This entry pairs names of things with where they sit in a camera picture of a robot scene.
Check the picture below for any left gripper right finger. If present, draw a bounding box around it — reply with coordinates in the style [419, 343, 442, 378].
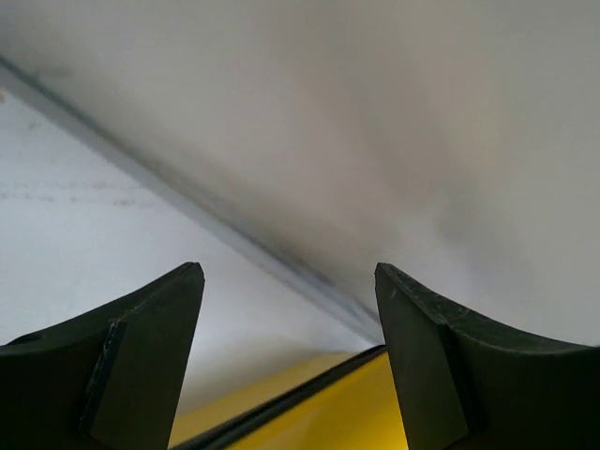
[375, 263, 599, 449]

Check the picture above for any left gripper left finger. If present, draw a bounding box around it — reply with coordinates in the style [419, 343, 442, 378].
[1, 262, 204, 449]

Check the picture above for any yellow hard-shell suitcase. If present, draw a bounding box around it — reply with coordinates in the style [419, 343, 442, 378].
[169, 345, 408, 449]

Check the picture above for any aluminium frame rail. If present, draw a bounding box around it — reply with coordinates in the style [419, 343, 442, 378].
[1, 57, 383, 343]

